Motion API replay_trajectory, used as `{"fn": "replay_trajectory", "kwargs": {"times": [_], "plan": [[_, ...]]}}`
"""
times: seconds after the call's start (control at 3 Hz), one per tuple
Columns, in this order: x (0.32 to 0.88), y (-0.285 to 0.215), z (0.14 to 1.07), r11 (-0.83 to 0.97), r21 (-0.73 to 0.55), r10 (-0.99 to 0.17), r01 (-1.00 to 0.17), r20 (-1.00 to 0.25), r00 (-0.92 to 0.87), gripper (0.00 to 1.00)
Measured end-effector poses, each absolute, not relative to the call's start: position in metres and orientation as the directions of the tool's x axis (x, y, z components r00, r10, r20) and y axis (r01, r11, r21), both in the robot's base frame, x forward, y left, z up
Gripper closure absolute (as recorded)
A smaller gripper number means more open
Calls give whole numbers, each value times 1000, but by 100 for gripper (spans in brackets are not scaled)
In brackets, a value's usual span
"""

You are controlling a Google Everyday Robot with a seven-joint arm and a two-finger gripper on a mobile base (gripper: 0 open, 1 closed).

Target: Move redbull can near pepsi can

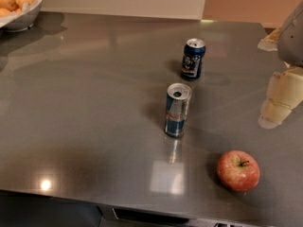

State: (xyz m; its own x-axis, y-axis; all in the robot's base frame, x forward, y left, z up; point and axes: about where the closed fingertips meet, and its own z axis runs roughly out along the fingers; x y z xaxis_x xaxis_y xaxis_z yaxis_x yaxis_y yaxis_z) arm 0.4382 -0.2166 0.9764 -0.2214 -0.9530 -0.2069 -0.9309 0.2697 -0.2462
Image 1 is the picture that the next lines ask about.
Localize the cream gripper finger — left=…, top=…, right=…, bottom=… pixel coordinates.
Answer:
left=258, top=27, right=280, bottom=51
left=258, top=67, right=303, bottom=130

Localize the orange fruit middle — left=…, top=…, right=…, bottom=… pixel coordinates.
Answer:
left=16, top=0, right=33, bottom=9

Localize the orange fruit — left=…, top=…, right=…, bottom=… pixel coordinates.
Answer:
left=0, top=8, right=11, bottom=17
left=0, top=0, right=18, bottom=11
left=16, top=0, right=33, bottom=9

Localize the red apple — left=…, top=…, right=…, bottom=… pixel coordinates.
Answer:
left=217, top=150, right=260, bottom=192

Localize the red bull can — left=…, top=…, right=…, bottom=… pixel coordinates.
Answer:
left=165, top=83, right=192, bottom=138

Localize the orange fruit bottom left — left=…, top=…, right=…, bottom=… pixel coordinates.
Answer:
left=0, top=8, right=11, bottom=17

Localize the blue pepsi can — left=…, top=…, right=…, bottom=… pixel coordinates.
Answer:
left=181, top=38, right=206, bottom=81

